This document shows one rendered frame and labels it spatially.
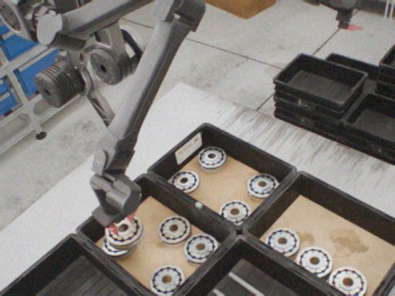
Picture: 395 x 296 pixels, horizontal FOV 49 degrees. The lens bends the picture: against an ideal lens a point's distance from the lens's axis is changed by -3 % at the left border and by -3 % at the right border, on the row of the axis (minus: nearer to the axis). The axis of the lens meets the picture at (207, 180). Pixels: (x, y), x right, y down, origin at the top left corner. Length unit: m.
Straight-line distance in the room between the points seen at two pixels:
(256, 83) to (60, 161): 1.49
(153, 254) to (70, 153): 1.83
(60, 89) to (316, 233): 1.23
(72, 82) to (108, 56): 0.50
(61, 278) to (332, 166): 1.04
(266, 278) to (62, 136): 2.27
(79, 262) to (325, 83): 1.63
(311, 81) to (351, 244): 1.32
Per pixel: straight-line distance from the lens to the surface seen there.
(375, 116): 2.49
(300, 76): 2.54
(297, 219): 1.41
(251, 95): 3.22
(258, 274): 1.30
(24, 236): 1.78
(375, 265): 1.35
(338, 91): 2.45
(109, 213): 1.12
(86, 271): 1.42
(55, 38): 1.17
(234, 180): 1.52
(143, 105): 0.98
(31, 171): 3.12
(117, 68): 1.56
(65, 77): 2.03
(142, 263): 1.37
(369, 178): 1.73
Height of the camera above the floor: 1.96
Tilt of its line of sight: 48 degrees down
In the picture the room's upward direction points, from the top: 10 degrees counter-clockwise
